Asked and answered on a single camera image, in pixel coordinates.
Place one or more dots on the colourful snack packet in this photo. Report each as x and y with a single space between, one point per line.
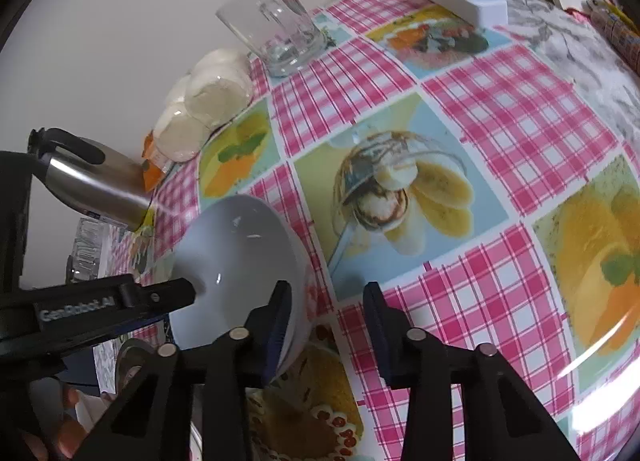
615 26

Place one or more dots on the small clear glass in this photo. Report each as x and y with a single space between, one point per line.
90 246

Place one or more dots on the plastic bag of white cups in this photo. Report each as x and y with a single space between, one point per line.
210 91

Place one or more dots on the white power strip with adapter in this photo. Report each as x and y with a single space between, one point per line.
480 8

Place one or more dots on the person's left hand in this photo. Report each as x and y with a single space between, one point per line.
70 436

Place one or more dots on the white floral tablecloth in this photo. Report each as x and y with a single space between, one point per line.
575 56

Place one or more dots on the large white bowl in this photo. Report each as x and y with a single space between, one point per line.
235 251

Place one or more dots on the stainless steel thermos jug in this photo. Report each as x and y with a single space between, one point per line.
100 181

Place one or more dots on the orange snack packet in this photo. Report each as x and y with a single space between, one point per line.
150 171

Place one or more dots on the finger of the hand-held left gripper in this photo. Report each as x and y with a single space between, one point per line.
160 297

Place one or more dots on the pink checked tablecloth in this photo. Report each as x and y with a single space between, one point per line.
475 106

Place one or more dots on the clear glass mug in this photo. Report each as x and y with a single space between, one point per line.
270 21

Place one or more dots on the stainless steel plate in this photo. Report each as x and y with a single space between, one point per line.
130 356

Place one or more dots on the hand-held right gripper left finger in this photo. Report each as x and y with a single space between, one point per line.
277 328

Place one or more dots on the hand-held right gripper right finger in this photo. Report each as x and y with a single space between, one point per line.
381 336

